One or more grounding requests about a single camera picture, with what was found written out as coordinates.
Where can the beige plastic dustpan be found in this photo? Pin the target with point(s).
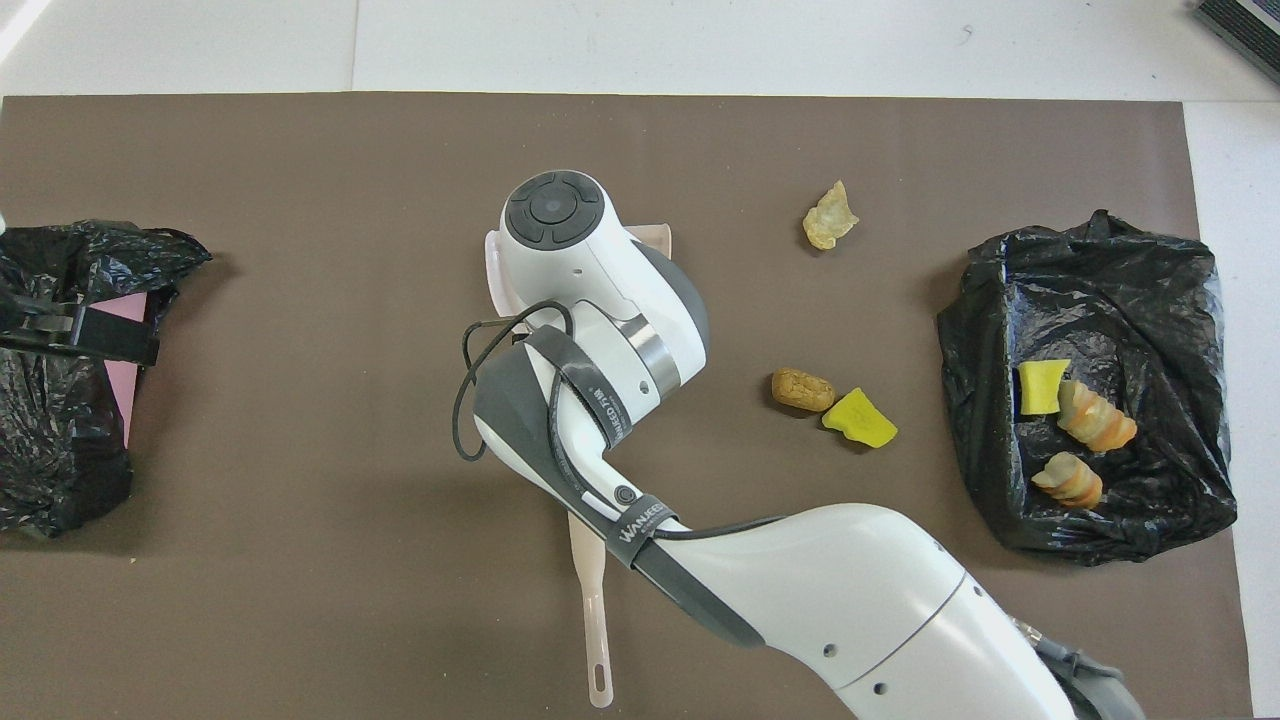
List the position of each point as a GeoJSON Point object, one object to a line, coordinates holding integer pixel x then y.
{"type": "Point", "coordinates": [495, 265]}

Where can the yellow sponge piece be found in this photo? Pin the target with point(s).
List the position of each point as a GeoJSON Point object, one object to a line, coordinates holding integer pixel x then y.
{"type": "Point", "coordinates": [860, 420]}
{"type": "Point", "coordinates": [1040, 390]}

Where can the black trash bag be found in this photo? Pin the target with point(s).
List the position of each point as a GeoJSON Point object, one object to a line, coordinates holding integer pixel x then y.
{"type": "Point", "coordinates": [1150, 300]}
{"type": "Point", "coordinates": [50, 450]}

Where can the dark grey ribbed device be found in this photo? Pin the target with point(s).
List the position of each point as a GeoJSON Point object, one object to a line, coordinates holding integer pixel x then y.
{"type": "Point", "coordinates": [1245, 25]}

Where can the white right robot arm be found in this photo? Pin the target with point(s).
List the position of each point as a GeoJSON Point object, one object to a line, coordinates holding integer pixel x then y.
{"type": "Point", "coordinates": [800, 600]}

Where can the pink plastic bin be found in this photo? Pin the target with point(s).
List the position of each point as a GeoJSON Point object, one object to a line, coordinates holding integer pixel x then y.
{"type": "Point", "coordinates": [125, 400]}

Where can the brown table mat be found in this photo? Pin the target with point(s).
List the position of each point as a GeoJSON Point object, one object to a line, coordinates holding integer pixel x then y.
{"type": "Point", "coordinates": [300, 180]}

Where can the beige hand brush black bristles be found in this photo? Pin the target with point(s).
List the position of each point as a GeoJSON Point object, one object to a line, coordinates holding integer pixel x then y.
{"type": "Point", "coordinates": [592, 580]}

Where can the orange striped croissant toy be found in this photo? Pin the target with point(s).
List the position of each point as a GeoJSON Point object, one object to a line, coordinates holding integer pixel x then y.
{"type": "Point", "coordinates": [1095, 420]}

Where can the beige croissant toy piece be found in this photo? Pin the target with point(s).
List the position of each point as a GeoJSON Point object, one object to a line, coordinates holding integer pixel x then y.
{"type": "Point", "coordinates": [830, 215]}
{"type": "Point", "coordinates": [1068, 480]}

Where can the brown bread roll toy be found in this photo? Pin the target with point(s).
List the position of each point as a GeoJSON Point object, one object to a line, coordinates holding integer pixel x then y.
{"type": "Point", "coordinates": [802, 390]}

